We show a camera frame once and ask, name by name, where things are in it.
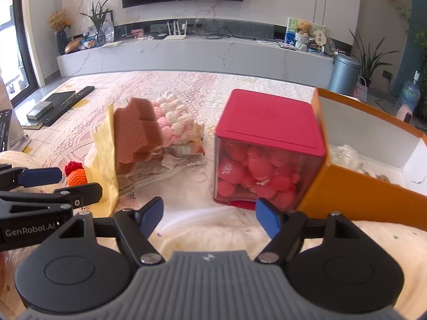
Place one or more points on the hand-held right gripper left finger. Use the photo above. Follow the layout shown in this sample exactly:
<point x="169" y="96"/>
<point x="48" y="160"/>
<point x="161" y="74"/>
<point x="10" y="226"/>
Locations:
<point x="151" y="211"/>

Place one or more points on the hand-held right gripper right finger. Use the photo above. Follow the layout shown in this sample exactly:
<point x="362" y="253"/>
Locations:
<point x="267" y="215"/>

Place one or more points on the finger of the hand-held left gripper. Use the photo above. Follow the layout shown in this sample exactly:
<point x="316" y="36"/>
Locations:
<point x="83" y="193"/>
<point x="40" y="175"/>

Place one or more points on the pale yellow cloth bag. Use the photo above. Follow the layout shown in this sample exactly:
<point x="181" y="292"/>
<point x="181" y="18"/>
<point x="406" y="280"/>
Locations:
<point x="103" y="166"/>

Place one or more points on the orange cardboard box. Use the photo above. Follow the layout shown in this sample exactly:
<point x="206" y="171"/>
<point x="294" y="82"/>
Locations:
<point x="337" y="186"/>

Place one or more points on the brown sponge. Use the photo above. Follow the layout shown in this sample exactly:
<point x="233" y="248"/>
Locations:
<point x="133" y="133"/>

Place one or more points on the pile of red soft balls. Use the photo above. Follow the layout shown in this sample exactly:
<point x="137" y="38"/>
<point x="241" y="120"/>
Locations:
<point x="263" y="173"/>

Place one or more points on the orange crochet carrot toy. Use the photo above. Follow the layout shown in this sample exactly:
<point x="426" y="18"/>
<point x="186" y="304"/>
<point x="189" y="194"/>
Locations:
<point x="78" y="176"/>

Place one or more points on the white crumpled cloth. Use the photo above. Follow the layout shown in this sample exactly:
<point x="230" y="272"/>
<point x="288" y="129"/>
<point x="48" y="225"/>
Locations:
<point x="160" y="170"/>

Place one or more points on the clear plastic box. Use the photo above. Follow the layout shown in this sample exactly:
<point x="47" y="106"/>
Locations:
<point x="222" y="173"/>

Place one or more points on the black remote control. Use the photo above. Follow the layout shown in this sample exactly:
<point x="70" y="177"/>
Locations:
<point x="70" y="103"/>

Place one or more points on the black flat box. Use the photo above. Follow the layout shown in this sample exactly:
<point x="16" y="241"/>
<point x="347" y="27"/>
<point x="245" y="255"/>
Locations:
<point x="58" y="99"/>

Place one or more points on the pink white crochet toy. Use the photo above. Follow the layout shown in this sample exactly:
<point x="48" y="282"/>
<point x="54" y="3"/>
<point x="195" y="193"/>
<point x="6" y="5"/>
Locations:
<point x="173" y="120"/>

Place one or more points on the white plastic wrap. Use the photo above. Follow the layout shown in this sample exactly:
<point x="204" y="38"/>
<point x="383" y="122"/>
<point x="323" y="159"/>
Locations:
<point x="347" y="155"/>

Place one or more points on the golden brown ornament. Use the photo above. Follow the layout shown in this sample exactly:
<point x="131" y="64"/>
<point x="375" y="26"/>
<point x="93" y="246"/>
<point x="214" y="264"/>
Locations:
<point x="73" y="46"/>

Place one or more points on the dried yellow flowers in vase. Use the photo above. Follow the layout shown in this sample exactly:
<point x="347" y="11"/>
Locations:
<point x="61" y="41"/>

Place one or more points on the green plant in glass vase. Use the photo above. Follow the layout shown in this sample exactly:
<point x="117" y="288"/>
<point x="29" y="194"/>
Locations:
<point x="99" y="36"/>

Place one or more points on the pink woven basket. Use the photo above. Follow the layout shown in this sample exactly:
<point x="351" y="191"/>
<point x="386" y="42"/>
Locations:
<point x="361" y="90"/>

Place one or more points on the grey metal trash can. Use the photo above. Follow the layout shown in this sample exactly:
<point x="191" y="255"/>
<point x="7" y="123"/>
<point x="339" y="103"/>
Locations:
<point x="343" y="76"/>

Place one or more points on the white plastic bag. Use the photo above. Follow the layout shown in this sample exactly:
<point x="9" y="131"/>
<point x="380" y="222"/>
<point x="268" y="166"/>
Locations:
<point x="108" y="31"/>

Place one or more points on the white marble tv console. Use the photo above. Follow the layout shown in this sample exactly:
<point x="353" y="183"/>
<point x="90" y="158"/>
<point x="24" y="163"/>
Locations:
<point x="200" y="53"/>

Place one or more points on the pink heater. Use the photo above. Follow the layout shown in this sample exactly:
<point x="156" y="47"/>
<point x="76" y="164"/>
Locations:
<point x="404" y="113"/>

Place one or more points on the white router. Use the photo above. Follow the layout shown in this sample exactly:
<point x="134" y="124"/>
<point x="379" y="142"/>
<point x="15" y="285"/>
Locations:
<point x="175" y="36"/>

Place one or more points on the teddy bear bouquet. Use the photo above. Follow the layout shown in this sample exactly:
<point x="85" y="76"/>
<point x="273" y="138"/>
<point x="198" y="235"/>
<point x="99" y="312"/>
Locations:
<point x="303" y="35"/>

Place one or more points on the round paper fan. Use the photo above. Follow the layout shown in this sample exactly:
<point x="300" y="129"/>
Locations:
<point x="319" y="36"/>

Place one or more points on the tall potted plant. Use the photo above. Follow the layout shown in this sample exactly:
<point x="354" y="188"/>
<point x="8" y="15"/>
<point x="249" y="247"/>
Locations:
<point x="370" y="60"/>

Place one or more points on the blue water jug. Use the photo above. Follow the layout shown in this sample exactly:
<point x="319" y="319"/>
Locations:
<point x="408" y="93"/>

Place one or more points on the teddy bear display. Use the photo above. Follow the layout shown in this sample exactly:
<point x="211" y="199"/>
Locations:
<point x="292" y="28"/>

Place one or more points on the green ivy plant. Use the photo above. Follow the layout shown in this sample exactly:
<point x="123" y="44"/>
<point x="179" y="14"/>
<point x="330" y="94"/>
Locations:
<point x="397" y="3"/>

